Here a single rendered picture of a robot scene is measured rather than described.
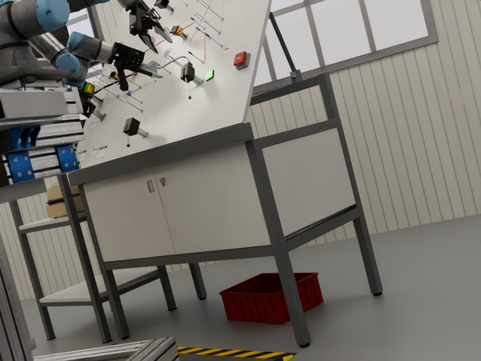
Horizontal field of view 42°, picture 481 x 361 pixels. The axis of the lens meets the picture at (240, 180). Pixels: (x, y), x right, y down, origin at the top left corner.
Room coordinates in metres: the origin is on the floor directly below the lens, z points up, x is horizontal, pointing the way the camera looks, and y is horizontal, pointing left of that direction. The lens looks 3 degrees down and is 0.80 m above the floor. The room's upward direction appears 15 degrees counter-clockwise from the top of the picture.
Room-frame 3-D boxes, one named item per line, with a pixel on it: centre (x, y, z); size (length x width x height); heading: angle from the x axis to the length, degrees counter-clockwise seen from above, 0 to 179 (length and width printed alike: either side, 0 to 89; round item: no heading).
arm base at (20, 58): (1.97, 0.58, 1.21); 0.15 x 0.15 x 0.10
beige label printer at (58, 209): (3.37, 0.86, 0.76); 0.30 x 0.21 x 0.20; 140
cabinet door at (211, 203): (2.52, 0.15, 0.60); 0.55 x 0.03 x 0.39; 47
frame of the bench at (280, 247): (2.92, 0.15, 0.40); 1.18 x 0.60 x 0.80; 47
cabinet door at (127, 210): (2.90, 0.55, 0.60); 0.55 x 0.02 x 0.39; 47
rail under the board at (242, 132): (2.70, 0.36, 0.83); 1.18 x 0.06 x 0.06; 47
